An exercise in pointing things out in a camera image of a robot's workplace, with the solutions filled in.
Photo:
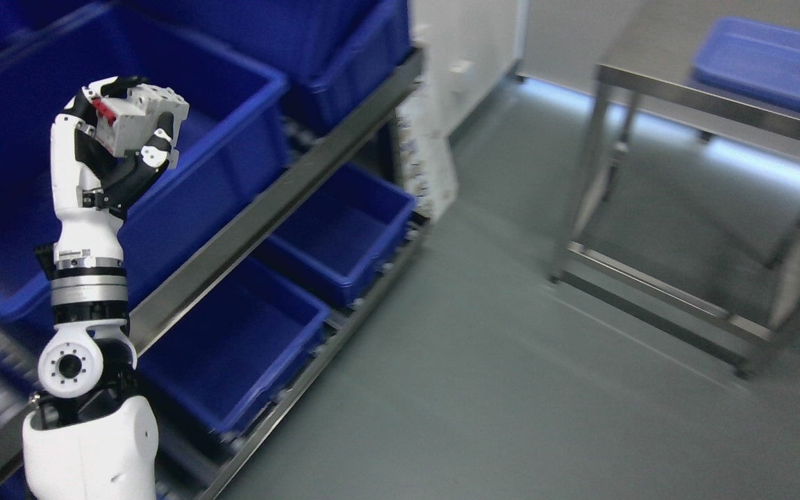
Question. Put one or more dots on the blue bin lower front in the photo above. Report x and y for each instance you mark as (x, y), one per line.
(226, 360)

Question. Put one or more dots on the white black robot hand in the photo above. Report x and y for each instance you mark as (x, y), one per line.
(93, 190)

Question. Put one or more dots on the grey circuit breaker red switch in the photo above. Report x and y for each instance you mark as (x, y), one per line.
(125, 124)

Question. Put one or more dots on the white wall socket box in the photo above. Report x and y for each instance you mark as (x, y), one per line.
(461, 69)

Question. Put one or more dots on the blue bin top right shelf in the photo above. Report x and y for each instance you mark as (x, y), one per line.
(334, 53)

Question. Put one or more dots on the blue plastic tray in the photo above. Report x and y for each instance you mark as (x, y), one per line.
(768, 66)

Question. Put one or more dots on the large blue bin upper shelf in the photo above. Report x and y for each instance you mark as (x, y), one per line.
(231, 145)

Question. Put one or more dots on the blue bin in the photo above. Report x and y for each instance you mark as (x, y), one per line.
(226, 360)
(337, 240)

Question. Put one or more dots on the blue bin lower middle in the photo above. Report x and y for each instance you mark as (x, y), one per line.
(337, 240)

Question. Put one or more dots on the stainless steel table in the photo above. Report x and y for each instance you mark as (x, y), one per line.
(712, 260)

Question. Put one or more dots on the metal shelf rack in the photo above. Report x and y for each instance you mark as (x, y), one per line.
(208, 266)

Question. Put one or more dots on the white sign board with text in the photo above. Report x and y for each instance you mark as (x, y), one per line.
(427, 169)

